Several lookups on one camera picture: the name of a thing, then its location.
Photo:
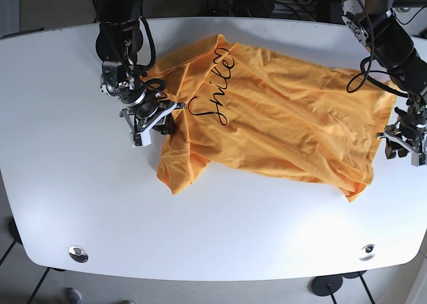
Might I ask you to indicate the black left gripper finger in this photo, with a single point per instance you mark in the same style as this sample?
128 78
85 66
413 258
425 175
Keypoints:
394 149

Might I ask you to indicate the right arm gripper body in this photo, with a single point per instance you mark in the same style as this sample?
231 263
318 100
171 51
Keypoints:
144 116

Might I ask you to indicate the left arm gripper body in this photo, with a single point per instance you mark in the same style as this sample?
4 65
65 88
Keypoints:
411 139

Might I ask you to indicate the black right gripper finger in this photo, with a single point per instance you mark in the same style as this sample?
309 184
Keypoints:
166 125

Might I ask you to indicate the orange T-shirt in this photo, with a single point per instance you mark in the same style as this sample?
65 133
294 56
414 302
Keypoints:
256 110

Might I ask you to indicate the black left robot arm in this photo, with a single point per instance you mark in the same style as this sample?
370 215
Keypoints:
395 66

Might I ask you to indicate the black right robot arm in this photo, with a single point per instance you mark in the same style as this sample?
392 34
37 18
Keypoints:
126 49

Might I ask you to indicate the right metal table grommet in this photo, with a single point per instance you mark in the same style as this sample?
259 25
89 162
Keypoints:
367 252

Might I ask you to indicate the metal table grommet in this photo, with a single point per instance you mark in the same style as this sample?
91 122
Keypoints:
367 252
78 254

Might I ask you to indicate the left metal table grommet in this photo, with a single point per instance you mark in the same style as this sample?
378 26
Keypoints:
78 254

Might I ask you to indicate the black round stand base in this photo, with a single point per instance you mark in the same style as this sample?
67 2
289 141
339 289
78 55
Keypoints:
327 285

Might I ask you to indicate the grey sneaker shoe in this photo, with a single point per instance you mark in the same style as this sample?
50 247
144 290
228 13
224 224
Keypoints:
73 296

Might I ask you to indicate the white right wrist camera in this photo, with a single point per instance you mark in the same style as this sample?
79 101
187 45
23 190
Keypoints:
140 139

